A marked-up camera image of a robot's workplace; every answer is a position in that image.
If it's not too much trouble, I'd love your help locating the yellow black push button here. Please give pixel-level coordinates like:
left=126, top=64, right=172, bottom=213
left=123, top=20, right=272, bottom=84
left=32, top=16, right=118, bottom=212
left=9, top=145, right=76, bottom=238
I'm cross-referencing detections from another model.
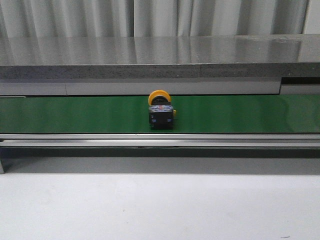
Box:
left=148, top=90, right=176, bottom=130

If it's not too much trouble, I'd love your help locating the green conveyor belt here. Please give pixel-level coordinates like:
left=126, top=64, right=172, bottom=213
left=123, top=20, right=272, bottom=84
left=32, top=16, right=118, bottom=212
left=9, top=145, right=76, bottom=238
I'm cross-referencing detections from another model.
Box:
left=0, top=94, right=320, bottom=134

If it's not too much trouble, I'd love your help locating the grey rear conveyor guard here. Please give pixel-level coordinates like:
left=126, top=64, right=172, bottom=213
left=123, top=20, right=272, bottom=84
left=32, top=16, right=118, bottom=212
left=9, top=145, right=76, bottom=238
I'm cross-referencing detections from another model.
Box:
left=0, top=77, right=320, bottom=96

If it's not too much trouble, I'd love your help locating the grey conveyor support leg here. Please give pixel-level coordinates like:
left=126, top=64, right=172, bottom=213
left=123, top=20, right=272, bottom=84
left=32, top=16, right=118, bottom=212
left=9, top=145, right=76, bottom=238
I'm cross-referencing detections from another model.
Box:
left=0, top=148, right=15, bottom=174

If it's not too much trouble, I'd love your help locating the grey pleated curtain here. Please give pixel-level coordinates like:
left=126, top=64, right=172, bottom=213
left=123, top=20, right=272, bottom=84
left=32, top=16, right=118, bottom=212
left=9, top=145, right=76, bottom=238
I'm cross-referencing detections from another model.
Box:
left=0, top=0, right=309, bottom=38

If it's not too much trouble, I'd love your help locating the aluminium front conveyor rail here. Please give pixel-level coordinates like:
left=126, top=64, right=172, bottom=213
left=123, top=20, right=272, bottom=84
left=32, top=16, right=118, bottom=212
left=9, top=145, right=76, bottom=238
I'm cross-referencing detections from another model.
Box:
left=0, top=133, right=320, bottom=148

